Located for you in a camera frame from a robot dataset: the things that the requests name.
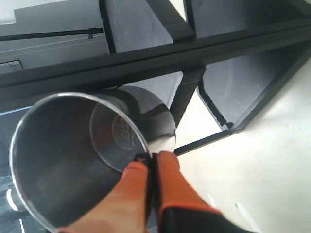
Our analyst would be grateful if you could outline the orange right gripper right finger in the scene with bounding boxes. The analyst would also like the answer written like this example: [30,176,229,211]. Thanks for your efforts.
[154,151,248,233]

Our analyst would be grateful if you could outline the stainless steel mug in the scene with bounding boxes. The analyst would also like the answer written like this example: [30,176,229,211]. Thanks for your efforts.
[10,86,176,232]

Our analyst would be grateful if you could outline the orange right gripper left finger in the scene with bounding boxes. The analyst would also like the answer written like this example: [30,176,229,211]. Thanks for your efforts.
[58,154,150,233]

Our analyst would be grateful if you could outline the black metal shelf rack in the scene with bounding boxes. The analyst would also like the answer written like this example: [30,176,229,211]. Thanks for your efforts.
[0,0,311,164]

